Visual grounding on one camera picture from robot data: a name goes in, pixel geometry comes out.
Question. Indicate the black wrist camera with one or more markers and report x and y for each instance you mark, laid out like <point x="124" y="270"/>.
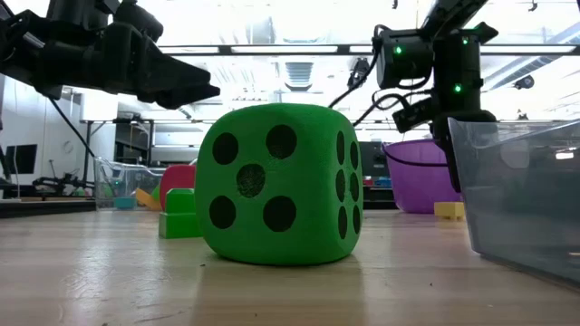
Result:
<point x="412" y="115"/>

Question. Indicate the black horizontal overhead bar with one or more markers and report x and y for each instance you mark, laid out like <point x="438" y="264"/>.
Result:
<point x="223" y="50"/>

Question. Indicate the black computer case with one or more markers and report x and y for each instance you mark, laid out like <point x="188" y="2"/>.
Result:
<point x="371" y="158"/>

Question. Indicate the black aluminium table frame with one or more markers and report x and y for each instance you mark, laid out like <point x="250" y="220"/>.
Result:
<point x="45" y="208"/>

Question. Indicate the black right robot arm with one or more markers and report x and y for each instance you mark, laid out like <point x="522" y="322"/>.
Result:
<point x="455" y="59"/>

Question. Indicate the yellow-orange toy block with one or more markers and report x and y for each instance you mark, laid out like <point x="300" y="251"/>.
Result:
<point x="147" y="200"/>

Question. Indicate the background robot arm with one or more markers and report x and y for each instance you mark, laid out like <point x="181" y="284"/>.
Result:
<point x="63" y="183"/>

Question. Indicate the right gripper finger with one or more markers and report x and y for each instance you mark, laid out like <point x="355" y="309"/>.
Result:
<point x="448" y="156"/>

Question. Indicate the clear plastic bin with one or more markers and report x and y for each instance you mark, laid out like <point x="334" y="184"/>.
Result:
<point x="109" y="181"/>

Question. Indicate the pink foam die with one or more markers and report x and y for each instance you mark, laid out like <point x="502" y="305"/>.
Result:
<point x="179" y="179"/>

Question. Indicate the long green toy block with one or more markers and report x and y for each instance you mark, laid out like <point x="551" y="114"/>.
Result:
<point x="179" y="222"/>

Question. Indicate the small teal toy block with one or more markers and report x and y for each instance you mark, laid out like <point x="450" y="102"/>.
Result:
<point x="124" y="202"/>

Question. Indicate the small yellow toy block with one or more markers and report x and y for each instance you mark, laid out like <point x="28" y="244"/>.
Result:
<point x="448" y="210"/>

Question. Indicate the black wall screen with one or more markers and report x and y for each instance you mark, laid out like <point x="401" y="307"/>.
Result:
<point x="22" y="158"/>

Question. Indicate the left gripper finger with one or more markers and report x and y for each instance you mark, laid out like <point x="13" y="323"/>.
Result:
<point x="190" y="96"/>
<point x="172" y="68"/>

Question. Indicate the grey translucent plastic bin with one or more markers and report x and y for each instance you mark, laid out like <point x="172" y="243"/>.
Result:
<point x="521" y="204"/>

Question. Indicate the purple plastic bucket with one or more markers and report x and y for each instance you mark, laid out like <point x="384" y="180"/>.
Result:
<point x="417" y="181"/>

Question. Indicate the green foam die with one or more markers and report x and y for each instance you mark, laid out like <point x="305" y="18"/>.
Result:
<point x="281" y="190"/>

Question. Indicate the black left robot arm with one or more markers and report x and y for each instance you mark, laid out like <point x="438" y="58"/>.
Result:
<point x="18" y="45"/>

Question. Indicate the small green toy block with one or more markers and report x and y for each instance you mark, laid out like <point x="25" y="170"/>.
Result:
<point x="157" y="192"/>

